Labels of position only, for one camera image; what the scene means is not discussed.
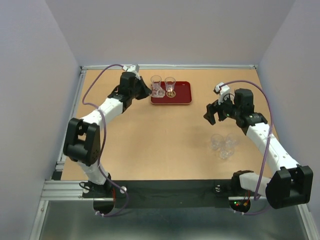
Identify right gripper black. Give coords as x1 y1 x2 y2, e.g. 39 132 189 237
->
202 92 241 125

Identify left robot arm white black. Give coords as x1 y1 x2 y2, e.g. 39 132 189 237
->
62 70 152 197

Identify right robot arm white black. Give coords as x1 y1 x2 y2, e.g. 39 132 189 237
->
203 83 314 209

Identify red lacquer tray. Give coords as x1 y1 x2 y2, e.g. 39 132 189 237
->
150 81 192 105

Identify clear glass cluster left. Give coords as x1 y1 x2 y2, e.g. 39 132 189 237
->
210 134 224 151

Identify clear glass cluster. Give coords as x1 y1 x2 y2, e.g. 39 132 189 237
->
225 133 239 148
210 134 224 151
219 145 235 160

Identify clear glass cluster right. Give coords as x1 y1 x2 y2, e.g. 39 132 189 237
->
225 133 239 148

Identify clear glass cluster front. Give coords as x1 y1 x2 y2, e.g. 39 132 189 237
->
219 145 235 160

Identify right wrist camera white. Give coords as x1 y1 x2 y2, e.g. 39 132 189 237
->
213 82 230 105

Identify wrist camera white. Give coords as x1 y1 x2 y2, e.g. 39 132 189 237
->
213 82 230 105
122 64 141 80

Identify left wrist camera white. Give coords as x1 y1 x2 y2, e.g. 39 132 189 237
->
122 64 141 80

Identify aluminium frame rail back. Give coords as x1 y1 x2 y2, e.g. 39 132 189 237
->
80 64 257 71

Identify aluminium frame rail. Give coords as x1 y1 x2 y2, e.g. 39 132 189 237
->
50 70 87 181
80 64 257 71
30 180 320 240

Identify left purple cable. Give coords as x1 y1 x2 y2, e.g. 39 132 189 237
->
81 64 130 218

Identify purple cable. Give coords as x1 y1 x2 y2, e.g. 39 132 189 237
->
218 79 273 216
81 64 130 218

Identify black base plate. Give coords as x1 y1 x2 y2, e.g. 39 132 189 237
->
79 179 253 215

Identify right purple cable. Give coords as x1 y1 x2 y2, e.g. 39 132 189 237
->
218 79 273 216

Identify aluminium frame rail left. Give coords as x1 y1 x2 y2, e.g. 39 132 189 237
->
50 70 87 181

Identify aluminium frame rail front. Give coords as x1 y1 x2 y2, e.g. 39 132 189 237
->
30 180 320 240

